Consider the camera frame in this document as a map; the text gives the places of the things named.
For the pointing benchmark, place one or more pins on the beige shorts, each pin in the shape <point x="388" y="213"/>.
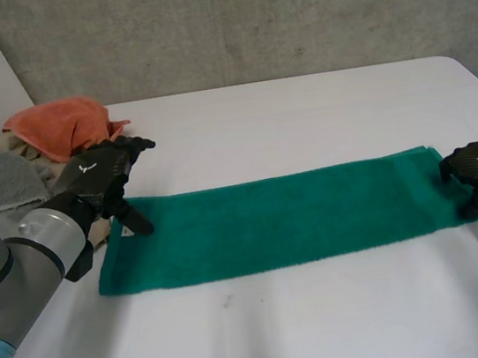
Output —
<point x="30" y="150"/>

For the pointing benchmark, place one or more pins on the coral towel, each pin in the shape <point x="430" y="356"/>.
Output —
<point x="60" y="126"/>

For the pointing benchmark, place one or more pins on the teal towel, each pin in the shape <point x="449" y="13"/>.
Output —
<point x="272" y="223"/>

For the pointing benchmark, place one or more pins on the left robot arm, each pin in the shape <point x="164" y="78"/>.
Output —
<point x="10" y="264"/>

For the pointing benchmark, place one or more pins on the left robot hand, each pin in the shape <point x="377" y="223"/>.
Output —
<point x="95" y="172"/>

